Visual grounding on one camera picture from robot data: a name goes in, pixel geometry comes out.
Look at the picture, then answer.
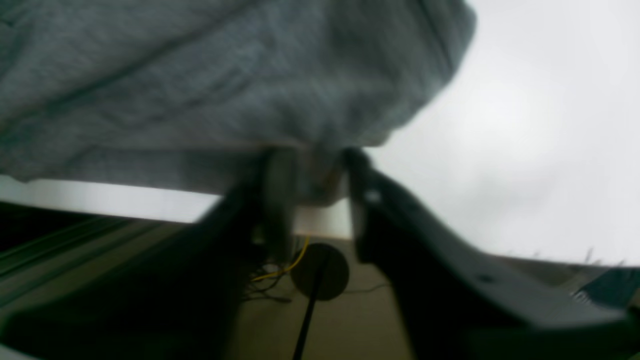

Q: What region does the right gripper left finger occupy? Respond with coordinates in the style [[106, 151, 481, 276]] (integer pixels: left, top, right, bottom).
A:
[[1, 149, 298, 360]]

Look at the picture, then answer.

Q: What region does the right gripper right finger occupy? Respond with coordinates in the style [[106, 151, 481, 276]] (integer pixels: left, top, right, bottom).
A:
[[343, 148, 639, 360]]

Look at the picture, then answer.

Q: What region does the grey T-shirt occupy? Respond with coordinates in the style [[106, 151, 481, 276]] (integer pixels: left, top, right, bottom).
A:
[[0, 0, 477, 203]]

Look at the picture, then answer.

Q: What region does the round black floor base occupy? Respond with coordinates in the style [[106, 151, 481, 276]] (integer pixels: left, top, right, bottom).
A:
[[289, 243, 350, 301]]

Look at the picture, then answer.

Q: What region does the yellow cable on floor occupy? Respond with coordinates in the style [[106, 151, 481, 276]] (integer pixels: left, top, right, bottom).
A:
[[250, 235, 312, 283]]

